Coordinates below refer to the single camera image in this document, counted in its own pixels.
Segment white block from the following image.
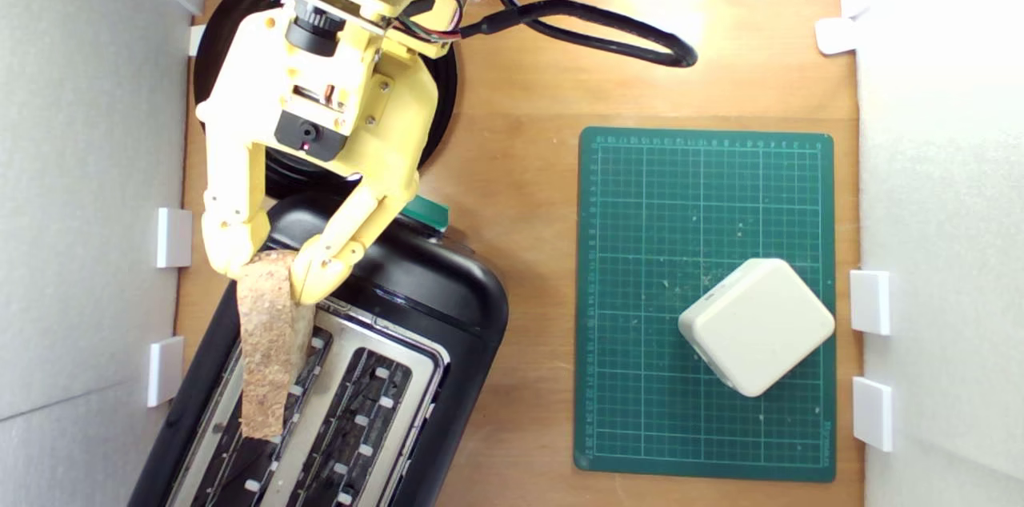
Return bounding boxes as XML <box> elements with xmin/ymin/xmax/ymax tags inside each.
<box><xmin>678</xmin><ymin>257</ymin><xmax>837</xmax><ymax>398</ymax></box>

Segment black plate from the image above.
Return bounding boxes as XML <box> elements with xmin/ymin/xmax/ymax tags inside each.
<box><xmin>194</xmin><ymin>0</ymin><xmax>458</xmax><ymax>202</ymax></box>

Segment green toaster lever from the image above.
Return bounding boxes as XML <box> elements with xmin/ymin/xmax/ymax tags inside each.
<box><xmin>402</xmin><ymin>195</ymin><xmax>450</xmax><ymax>234</ymax></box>

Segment green cutting mat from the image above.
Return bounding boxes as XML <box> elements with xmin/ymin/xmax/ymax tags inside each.
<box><xmin>574</xmin><ymin>126</ymin><xmax>837</xmax><ymax>484</ymax></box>

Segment brown bread slice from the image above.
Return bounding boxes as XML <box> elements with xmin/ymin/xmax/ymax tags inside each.
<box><xmin>236</xmin><ymin>250</ymin><xmax>317</xmax><ymax>440</ymax></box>

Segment black two-slot toaster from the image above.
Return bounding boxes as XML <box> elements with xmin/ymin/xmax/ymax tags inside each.
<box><xmin>128</xmin><ymin>191</ymin><xmax>510</xmax><ymax>507</ymax></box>

